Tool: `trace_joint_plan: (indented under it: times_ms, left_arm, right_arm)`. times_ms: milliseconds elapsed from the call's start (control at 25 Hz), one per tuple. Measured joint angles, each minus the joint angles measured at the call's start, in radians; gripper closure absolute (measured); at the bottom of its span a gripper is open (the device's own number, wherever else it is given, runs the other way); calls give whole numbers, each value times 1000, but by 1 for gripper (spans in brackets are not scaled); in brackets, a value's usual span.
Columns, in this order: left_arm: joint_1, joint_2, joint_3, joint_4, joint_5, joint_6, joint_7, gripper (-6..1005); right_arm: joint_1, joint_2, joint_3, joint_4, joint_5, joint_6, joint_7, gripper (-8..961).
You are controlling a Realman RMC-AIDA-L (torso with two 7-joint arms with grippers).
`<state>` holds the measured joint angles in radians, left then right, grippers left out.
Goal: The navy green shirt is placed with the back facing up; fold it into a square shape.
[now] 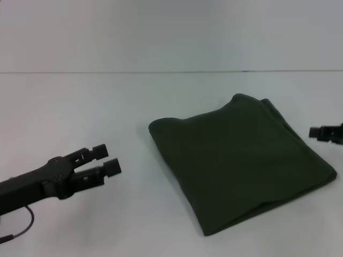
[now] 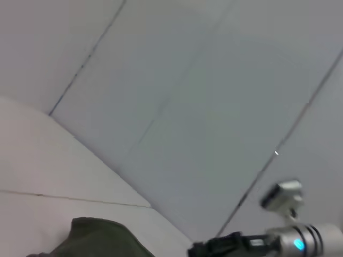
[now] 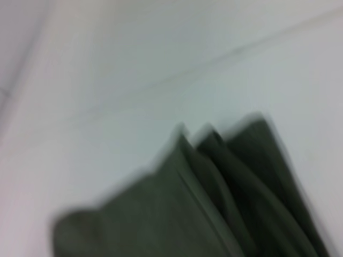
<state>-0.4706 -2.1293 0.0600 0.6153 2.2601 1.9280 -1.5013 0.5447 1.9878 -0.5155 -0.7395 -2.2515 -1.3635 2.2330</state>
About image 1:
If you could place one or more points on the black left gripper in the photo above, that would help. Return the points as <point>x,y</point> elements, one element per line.
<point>34,184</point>

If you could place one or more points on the dark green t-shirt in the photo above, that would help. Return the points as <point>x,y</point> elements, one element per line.
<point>241,166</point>

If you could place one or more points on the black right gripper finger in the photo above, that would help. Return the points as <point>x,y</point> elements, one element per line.
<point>324,133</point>

